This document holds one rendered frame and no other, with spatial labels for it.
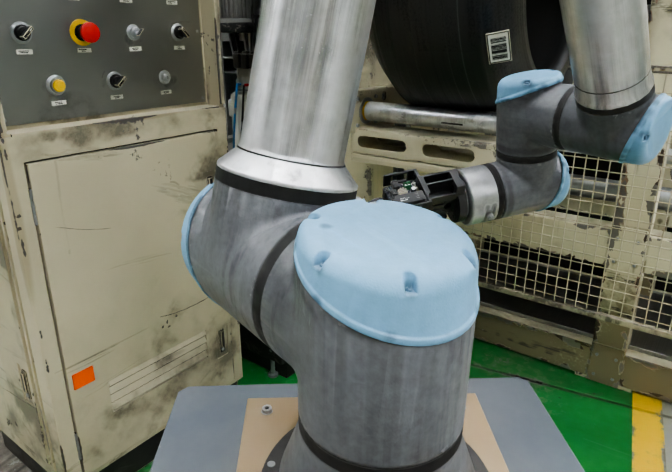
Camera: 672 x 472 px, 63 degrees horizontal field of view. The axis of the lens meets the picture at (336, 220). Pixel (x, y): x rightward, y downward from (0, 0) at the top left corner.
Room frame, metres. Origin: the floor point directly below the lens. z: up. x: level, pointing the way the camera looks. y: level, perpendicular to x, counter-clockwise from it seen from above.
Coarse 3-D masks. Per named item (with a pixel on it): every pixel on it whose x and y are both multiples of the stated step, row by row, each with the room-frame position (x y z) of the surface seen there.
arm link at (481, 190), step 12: (468, 168) 0.83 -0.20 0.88; (480, 168) 0.82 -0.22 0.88; (468, 180) 0.80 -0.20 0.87; (480, 180) 0.80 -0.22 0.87; (492, 180) 0.80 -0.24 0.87; (468, 192) 0.79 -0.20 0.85; (480, 192) 0.79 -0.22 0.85; (492, 192) 0.79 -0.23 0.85; (468, 204) 0.79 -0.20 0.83; (480, 204) 0.78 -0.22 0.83; (492, 204) 0.79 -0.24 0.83; (468, 216) 0.80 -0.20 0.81; (480, 216) 0.79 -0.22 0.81; (492, 216) 0.79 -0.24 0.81
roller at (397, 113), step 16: (368, 112) 1.28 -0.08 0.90; (384, 112) 1.26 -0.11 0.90; (400, 112) 1.23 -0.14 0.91; (416, 112) 1.21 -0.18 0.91; (432, 112) 1.19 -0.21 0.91; (448, 112) 1.17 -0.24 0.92; (464, 112) 1.15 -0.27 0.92; (480, 112) 1.13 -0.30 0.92; (448, 128) 1.17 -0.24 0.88; (464, 128) 1.15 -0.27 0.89; (480, 128) 1.12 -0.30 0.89
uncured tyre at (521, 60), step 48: (384, 0) 1.11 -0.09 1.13; (432, 0) 1.05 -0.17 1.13; (480, 0) 1.00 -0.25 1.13; (528, 0) 1.52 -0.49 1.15; (384, 48) 1.15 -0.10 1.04; (432, 48) 1.08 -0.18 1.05; (480, 48) 1.03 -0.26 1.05; (528, 48) 1.08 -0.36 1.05; (432, 96) 1.17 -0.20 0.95; (480, 96) 1.10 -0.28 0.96
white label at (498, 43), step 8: (496, 32) 1.01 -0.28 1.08; (504, 32) 1.01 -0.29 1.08; (488, 40) 1.02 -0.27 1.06; (496, 40) 1.01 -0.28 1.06; (504, 40) 1.01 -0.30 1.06; (488, 48) 1.02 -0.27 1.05; (496, 48) 1.02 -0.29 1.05; (504, 48) 1.02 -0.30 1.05; (488, 56) 1.03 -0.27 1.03; (496, 56) 1.03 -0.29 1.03; (504, 56) 1.03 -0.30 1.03
